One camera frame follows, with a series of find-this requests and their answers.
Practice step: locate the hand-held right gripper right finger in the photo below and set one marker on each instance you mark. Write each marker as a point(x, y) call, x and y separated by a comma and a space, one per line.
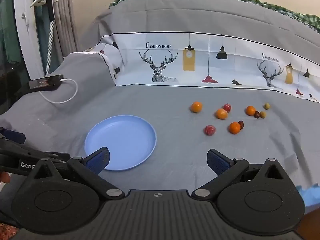
point(217, 161)

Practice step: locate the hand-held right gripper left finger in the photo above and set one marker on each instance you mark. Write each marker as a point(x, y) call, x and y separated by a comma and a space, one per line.
point(98, 160)

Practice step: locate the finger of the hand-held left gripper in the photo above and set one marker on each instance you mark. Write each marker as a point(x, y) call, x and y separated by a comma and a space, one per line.
point(13, 136)

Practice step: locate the blue plastic plate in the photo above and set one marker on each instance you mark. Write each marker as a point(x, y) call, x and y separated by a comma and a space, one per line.
point(125, 140)

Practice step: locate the red mottled round fruit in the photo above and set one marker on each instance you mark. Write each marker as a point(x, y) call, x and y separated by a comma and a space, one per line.
point(227, 107)
point(210, 130)

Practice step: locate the yellow-green round fruit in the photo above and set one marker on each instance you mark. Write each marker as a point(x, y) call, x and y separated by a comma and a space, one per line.
point(263, 115)
point(267, 106)

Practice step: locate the person's left hand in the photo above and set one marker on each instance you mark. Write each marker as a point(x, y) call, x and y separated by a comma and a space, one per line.
point(4, 177)

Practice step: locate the small orange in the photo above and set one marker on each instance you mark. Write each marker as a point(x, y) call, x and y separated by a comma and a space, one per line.
point(196, 107)
point(221, 113)
point(250, 110)
point(234, 127)

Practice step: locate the dark red jujube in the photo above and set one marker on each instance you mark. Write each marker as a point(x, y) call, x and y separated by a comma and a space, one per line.
point(256, 115)
point(241, 124)

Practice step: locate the black smartphone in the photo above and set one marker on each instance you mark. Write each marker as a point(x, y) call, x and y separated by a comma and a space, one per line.
point(45, 82)

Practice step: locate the red patterned cloth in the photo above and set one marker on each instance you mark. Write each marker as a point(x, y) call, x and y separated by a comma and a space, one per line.
point(7, 231)

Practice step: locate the grey bed sheet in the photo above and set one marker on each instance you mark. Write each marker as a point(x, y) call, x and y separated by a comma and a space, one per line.
point(162, 100)

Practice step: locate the grey printed pillow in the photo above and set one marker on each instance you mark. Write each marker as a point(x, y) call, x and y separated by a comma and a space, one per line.
point(85, 65)

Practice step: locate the light blue cloth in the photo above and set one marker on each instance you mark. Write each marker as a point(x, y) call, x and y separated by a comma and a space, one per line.
point(311, 195)

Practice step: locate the black gooseneck phone holder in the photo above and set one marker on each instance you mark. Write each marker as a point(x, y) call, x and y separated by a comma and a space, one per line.
point(50, 42)

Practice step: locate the grey curtain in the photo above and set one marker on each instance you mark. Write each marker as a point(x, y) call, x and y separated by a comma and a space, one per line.
point(66, 30)

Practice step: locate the grey quilt with printed band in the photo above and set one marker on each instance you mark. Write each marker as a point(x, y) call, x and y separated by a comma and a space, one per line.
point(200, 17)

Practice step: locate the white window frame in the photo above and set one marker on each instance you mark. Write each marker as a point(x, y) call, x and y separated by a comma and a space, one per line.
point(25, 30)

